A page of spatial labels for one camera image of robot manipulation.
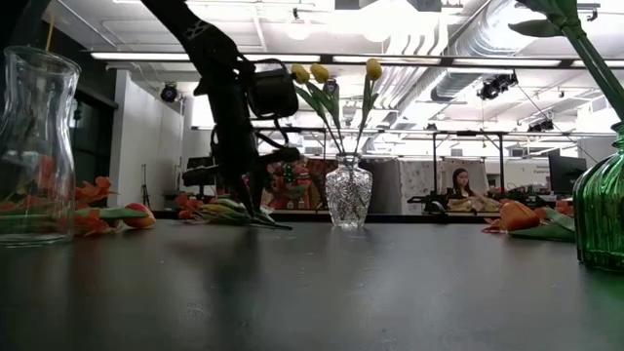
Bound orange artificial tulip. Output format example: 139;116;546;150
481;199;576;244

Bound green stems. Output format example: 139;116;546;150
508;0;624;123

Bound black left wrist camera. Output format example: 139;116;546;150
247;66;300;121

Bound red patterned backdrop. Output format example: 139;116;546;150
260;155;338;212

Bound round white ceiling fixture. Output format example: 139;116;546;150
285;14;313;42

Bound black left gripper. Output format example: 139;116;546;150
208;72;302;219

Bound thin black background tripod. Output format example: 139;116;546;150
139;164;152;210

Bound clear cut-glass vase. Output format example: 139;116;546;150
324;152;374;230

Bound person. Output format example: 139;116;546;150
450;167;482;201

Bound green glass vase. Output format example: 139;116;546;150
572;121;624;273

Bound smooth clear glass vase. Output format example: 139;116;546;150
0;46;82;247

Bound silver ceiling duct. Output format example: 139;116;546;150
428;0;542;101

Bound orange-yellow artificial tulip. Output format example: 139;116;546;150
72;202;158;231

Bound yellow artificial tulip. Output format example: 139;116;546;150
310;62;345;156
291;62;342;156
353;58;384;156

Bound black table mat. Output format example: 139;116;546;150
0;217;624;351

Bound black ceiling spotlight cluster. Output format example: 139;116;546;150
476;71;520;102
526;118;556;134

